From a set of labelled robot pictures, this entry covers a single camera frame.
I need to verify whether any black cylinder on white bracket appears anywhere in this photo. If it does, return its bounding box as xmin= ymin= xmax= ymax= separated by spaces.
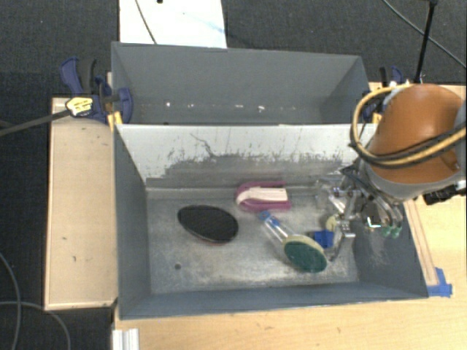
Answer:
xmin=422 ymin=179 xmax=467 ymax=206

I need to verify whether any purple and white curved clip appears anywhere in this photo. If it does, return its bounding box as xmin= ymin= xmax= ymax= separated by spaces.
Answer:
xmin=233 ymin=180 xmax=293 ymax=214

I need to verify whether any clear-handled green round scrubber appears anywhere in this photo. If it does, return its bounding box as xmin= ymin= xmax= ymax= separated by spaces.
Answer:
xmin=258 ymin=210 xmax=328 ymax=274

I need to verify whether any pale wood board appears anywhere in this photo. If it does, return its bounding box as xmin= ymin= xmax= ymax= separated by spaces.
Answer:
xmin=43 ymin=96 xmax=120 ymax=311

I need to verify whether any small blue block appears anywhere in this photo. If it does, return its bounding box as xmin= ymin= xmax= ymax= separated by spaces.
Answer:
xmin=312 ymin=230 xmax=335 ymax=249

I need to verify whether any grey metal bin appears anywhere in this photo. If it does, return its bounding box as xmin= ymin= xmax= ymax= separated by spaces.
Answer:
xmin=110 ymin=41 xmax=430 ymax=321

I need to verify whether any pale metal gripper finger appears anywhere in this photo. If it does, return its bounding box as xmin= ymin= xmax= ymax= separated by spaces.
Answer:
xmin=327 ymin=194 xmax=347 ymax=221
xmin=327 ymin=221 xmax=357 ymax=263

